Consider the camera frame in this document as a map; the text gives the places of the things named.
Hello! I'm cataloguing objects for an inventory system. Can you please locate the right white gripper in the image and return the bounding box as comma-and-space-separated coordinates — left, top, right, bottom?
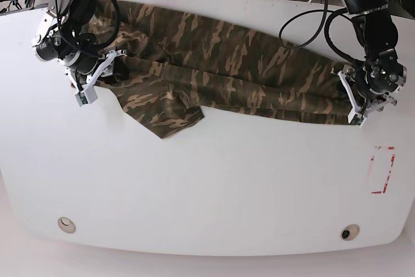
64, 49, 129, 92

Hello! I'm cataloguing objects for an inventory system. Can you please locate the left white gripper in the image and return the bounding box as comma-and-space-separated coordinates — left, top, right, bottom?
331, 66, 397, 118

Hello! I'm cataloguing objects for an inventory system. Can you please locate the camouflage T-shirt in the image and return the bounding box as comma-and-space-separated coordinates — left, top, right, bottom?
97, 1, 351, 139

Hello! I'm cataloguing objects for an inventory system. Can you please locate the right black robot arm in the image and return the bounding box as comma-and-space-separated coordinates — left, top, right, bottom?
32, 0, 121, 91

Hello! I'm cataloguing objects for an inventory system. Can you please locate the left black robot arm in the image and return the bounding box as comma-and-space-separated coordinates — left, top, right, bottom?
324, 0, 407, 125

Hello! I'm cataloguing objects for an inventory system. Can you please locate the red tape rectangle marking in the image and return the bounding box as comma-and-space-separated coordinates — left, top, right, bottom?
367, 147, 396, 194

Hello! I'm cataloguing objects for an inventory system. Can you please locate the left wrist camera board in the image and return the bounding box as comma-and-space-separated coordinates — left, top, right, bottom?
348, 110, 366, 127

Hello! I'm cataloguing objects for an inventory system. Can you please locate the right table cable grommet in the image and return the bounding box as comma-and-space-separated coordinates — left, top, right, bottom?
340, 224, 360, 241

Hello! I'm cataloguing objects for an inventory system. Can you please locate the table cable grommet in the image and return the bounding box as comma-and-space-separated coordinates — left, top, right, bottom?
57, 217, 77, 234
340, 224, 360, 241

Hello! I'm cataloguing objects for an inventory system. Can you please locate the left table cable grommet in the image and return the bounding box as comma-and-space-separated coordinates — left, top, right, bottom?
57, 217, 77, 234

